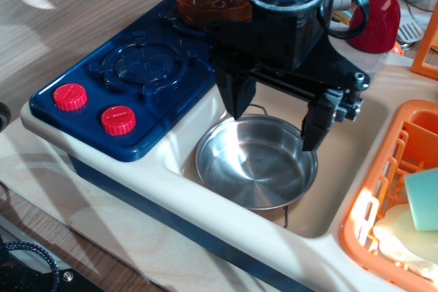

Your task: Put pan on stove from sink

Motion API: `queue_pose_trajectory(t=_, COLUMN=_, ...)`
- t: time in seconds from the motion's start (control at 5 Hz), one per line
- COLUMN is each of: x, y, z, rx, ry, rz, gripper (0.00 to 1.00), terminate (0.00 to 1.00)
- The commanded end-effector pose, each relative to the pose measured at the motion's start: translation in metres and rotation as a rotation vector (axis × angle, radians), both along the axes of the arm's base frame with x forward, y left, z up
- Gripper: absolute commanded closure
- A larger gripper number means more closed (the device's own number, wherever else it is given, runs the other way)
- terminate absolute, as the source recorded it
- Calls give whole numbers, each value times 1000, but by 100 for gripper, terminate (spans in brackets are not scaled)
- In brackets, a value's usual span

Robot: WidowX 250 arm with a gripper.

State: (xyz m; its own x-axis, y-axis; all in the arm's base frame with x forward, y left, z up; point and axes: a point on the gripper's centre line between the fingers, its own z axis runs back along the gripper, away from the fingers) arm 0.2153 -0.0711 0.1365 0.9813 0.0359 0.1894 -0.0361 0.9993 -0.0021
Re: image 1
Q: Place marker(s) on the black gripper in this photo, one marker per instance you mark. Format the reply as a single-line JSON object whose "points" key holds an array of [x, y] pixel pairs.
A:
{"points": [[286, 46]]}

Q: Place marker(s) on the stainless steel pan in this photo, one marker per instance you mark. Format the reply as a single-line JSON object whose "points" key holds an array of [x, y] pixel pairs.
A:
{"points": [[256, 162]]}

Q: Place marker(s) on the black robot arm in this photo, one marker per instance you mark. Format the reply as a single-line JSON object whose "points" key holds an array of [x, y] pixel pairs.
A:
{"points": [[286, 46]]}

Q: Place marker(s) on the cream toy sink unit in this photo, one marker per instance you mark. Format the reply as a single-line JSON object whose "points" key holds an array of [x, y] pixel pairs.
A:
{"points": [[165, 183]]}

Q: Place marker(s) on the blue toy stove top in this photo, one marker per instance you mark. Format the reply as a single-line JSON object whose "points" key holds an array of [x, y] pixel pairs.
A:
{"points": [[158, 66]]}

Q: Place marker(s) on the red stove knob right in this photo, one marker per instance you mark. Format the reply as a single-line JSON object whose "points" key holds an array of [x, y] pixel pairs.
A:
{"points": [[118, 120]]}

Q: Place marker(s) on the red stove knob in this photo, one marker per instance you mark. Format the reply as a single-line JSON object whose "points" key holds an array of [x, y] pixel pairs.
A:
{"points": [[118, 120], [70, 97]]}

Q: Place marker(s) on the red stove knob left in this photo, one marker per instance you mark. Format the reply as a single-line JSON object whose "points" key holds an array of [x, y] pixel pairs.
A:
{"points": [[70, 97]]}

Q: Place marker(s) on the grey toy faucet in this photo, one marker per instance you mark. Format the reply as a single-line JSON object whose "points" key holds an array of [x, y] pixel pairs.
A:
{"points": [[370, 63]]}

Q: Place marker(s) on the dark red plastic cup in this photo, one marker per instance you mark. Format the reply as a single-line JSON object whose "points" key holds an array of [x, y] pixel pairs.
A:
{"points": [[381, 31]]}

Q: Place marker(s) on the orange dish rack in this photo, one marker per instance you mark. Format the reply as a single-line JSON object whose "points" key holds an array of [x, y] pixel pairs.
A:
{"points": [[410, 145]]}

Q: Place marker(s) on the grey slotted spatula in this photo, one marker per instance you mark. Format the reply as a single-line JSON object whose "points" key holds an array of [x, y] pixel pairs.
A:
{"points": [[409, 32]]}

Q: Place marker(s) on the teal plastic cup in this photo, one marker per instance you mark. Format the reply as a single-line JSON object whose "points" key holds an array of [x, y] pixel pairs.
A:
{"points": [[421, 190]]}

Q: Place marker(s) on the pale yellow plastic plate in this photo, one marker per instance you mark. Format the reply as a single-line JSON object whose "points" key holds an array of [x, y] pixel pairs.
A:
{"points": [[400, 241]]}

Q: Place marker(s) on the orange plastic frame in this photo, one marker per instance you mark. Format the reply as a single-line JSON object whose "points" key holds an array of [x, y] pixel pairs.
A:
{"points": [[419, 65]]}

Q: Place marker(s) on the black mount plate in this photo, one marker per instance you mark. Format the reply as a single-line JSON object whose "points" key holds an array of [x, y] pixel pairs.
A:
{"points": [[15, 278]]}

